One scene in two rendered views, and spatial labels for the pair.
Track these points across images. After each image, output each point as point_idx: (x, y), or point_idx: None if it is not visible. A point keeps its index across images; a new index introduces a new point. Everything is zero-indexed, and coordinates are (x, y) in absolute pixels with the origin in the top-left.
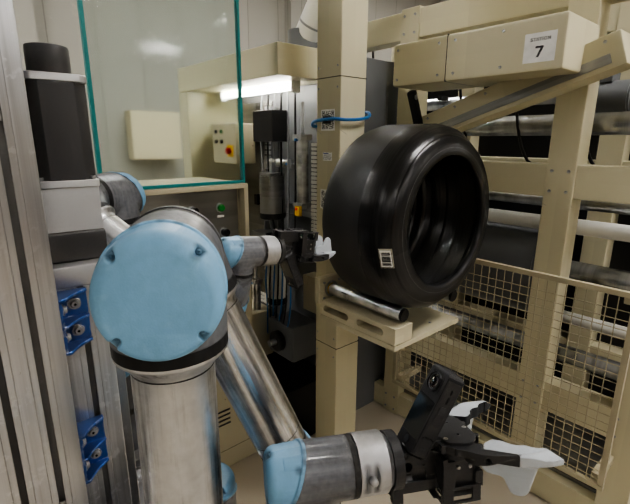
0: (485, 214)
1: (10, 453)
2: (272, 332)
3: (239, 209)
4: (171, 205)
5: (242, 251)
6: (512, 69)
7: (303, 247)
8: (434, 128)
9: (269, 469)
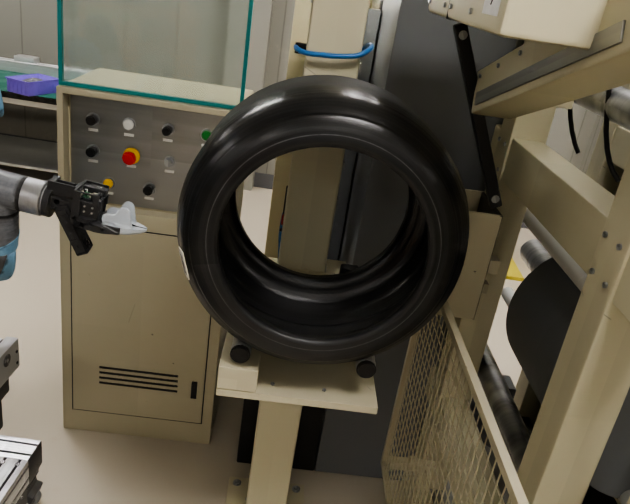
0: (437, 265)
1: None
2: None
3: None
4: (142, 117)
5: None
6: (475, 19)
7: (73, 208)
8: (316, 97)
9: None
